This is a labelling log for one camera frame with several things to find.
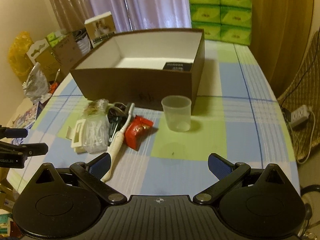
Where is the white electric toothbrush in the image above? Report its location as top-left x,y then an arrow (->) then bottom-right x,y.
101,103 -> 135,183

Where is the cream hair claw clip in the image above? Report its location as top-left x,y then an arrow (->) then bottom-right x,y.
66,119 -> 86,153

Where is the bag of dental floss picks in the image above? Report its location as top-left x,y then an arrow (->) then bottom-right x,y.
82,118 -> 109,154

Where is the red candy wrapper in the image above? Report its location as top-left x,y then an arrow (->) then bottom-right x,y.
124,115 -> 153,151

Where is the clear plastic cup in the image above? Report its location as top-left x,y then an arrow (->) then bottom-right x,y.
161,95 -> 191,132

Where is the bag of cotton swabs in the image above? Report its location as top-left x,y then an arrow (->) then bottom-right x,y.
82,99 -> 109,118

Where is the blue printed book box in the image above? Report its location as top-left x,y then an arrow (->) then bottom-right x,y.
12,102 -> 43,131

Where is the crumpled silver plastic bag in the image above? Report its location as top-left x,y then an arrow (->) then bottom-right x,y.
22,62 -> 52,104

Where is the checked tablecloth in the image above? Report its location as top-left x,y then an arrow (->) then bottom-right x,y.
6,39 -> 301,201

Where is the yellow plastic bag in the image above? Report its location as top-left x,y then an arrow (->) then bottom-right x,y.
8,31 -> 34,78

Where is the brown cardboard carton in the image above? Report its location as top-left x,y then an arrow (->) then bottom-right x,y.
27,34 -> 82,82

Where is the white power strip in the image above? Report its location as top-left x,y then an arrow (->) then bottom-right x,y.
289,105 -> 310,128

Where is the quilted brown chair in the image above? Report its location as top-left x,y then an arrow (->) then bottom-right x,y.
278,31 -> 319,165

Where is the brown cardboard storage box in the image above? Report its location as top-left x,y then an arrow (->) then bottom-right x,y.
71,28 -> 205,111

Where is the black Flyco box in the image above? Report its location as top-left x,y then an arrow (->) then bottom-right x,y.
163,62 -> 193,72

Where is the white product box with photo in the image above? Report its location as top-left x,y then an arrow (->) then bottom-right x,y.
84,11 -> 116,48

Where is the green tissue pack bundle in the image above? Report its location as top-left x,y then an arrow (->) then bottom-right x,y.
189,0 -> 253,46

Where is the purple curtain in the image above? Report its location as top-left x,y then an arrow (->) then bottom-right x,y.
49,0 -> 190,32

